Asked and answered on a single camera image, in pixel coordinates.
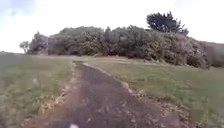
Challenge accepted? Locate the thicket of bushes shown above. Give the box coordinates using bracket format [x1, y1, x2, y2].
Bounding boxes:
[28, 25, 224, 70]

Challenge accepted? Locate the dark leaf-strewn dirt path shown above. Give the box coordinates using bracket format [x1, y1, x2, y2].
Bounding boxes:
[19, 62, 198, 128]

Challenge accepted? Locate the grass field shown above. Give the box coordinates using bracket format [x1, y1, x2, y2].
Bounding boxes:
[74, 55, 224, 128]

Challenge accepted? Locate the dark tall tree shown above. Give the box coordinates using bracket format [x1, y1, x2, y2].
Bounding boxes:
[145, 11, 190, 36]

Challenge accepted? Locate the grass verge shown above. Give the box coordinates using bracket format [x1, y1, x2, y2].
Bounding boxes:
[0, 51, 76, 128]

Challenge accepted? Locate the small pale tree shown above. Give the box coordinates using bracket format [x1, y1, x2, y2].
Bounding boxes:
[18, 40, 31, 54]

